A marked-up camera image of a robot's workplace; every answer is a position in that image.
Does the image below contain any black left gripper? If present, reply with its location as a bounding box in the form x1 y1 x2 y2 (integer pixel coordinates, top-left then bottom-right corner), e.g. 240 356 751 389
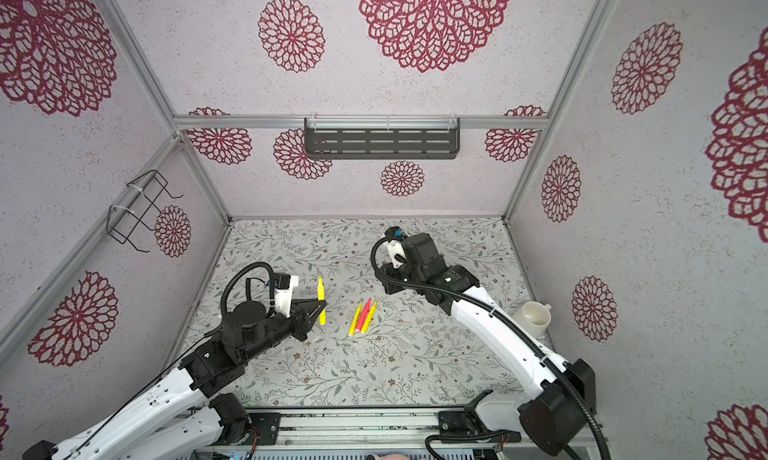
242 297 326 364

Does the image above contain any yellow highlighter pen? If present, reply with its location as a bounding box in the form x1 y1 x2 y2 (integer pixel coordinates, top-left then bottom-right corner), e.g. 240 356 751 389
317 276 326 325

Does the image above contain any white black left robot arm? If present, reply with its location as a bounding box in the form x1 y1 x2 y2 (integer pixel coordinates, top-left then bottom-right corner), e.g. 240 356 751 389
23 299 326 459

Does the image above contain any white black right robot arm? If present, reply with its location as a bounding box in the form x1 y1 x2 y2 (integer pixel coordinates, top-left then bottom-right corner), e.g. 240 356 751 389
370 226 611 459

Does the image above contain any pink highlighter pen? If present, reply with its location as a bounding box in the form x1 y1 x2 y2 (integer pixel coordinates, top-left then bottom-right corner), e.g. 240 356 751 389
355 298 373 333

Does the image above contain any yellow highlighter left of pile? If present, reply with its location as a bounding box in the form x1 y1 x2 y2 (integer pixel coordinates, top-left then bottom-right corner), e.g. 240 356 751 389
348 301 364 336

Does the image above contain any yellow highlighter of pile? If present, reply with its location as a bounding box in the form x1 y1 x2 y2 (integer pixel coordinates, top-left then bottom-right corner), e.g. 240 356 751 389
361 301 378 333
348 301 364 336

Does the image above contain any yellow highlighter right of pile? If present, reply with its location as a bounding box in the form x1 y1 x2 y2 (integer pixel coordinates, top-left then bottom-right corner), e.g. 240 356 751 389
361 301 378 333

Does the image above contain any white mug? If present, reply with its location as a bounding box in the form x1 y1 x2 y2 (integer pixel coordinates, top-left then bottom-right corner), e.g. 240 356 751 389
513 301 552 338

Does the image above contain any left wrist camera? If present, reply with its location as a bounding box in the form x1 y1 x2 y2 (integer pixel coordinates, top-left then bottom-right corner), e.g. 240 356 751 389
267 273 300 318

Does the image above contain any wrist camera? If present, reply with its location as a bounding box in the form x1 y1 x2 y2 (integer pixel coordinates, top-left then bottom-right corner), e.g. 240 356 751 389
385 226 407 268
267 273 300 318

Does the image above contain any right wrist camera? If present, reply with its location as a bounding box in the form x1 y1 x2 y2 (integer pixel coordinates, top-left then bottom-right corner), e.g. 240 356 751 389
385 226 407 268

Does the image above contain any black corrugated right cable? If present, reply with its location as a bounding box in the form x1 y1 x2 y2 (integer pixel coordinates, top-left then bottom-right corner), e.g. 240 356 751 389
369 234 613 460

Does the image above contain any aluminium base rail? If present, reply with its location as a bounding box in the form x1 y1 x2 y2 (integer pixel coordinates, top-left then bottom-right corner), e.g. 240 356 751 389
191 405 601 460

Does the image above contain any dark grey wall shelf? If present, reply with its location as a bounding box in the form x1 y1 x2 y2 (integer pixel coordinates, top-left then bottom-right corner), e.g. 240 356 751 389
303 117 461 160

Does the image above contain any black wire wall basket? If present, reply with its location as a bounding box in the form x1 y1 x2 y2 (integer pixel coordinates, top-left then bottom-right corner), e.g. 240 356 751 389
105 169 183 253

